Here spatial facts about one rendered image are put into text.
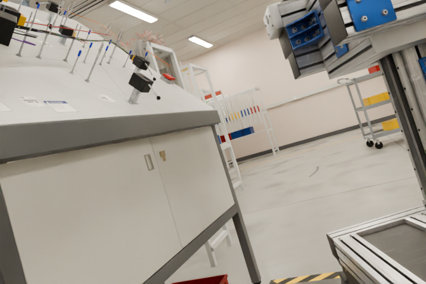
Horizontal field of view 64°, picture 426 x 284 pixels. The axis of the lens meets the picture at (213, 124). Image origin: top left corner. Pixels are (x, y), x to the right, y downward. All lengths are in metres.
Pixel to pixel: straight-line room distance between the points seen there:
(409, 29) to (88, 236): 0.91
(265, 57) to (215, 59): 1.45
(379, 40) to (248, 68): 8.84
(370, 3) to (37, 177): 0.81
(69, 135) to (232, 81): 9.04
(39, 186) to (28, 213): 0.06
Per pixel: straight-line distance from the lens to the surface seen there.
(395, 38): 0.95
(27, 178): 0.83
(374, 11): 0.84
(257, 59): 9.68
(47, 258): 0.84
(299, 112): 9.41
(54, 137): 0.85
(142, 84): 1.17
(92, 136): 0.93
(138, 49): 2.25
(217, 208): 1.53
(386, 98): 5.09
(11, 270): 0.79
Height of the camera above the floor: 0.71
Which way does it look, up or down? 3 degrees up
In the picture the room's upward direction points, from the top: 17 degrees counter-clockwise
